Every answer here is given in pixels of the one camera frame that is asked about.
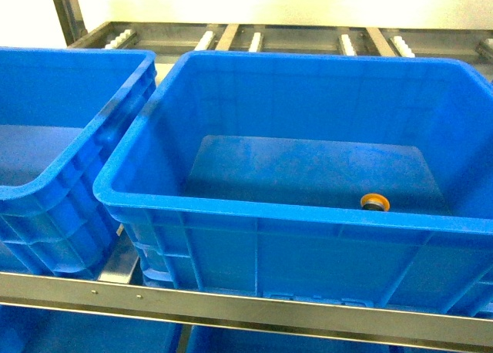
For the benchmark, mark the yellow mushroom push button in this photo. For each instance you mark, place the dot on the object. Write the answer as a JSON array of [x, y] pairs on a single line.
[[375, 202]]

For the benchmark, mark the large blue crate centre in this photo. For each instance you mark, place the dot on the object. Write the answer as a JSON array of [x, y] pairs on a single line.
[[244, 173]]

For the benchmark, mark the large blue crate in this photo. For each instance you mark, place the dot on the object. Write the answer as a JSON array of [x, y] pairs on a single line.
[[63, 112], [244, 173]]

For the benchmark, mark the metal shelf rack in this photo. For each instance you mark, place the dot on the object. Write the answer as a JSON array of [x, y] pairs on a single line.
[[112, 294]]

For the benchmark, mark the blue crate lower shelf right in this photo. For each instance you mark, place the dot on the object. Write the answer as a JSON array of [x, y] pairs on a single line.
[[209, 340]]

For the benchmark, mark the blue crate shelf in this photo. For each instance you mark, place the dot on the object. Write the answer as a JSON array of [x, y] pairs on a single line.
[[37, 330], [209, 340]]

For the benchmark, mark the large blue crate left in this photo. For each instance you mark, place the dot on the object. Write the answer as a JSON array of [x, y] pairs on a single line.
[[63, 112]]

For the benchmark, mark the blue crate lower shelf left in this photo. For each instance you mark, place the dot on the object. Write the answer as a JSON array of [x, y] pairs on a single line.
[[37, 330]]

